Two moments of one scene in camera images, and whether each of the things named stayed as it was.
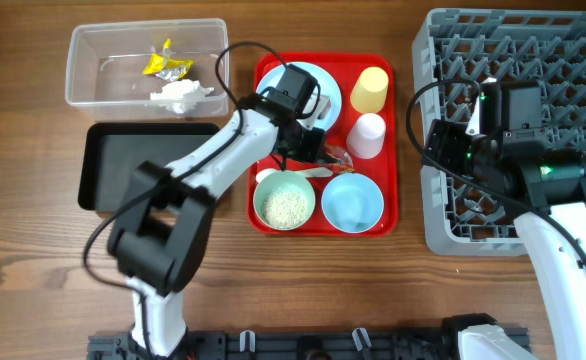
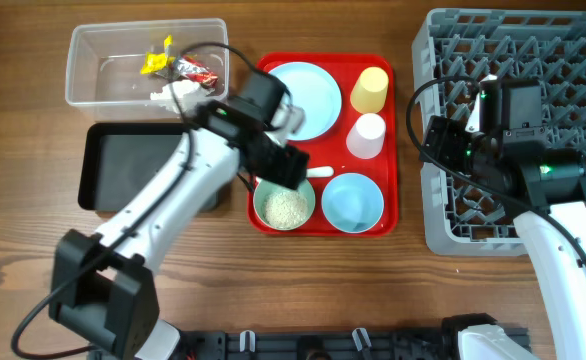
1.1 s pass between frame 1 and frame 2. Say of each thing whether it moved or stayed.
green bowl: stayed
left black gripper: moved
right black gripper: stayed
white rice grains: stayed
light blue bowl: stayed
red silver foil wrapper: moved
